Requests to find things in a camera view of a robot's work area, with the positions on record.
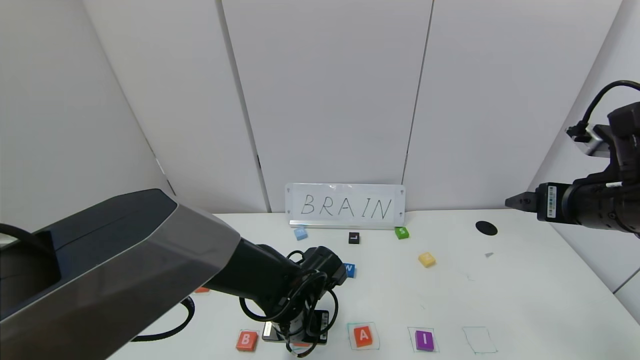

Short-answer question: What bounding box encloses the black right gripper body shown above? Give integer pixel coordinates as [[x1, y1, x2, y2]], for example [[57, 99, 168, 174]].
[[535, 182, 615, 230]]

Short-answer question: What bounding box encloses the white BRAIN sign board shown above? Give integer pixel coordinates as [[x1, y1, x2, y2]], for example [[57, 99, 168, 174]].
[[285, 183, 406, 231]]

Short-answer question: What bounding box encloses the orange B letter block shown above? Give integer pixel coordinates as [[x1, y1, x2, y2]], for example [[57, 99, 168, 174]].
[[236, 331, 259, 352]]

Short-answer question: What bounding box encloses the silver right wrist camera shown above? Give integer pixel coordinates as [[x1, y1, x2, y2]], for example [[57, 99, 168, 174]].
[[575, 125, 612, 158]]

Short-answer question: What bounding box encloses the black right camera cable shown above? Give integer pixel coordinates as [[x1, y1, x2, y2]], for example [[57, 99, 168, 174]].
[[565, 80, 640, 143]]

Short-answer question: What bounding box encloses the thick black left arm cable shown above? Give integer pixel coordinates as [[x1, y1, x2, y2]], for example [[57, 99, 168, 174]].
[[131, 296, 196, 343]]

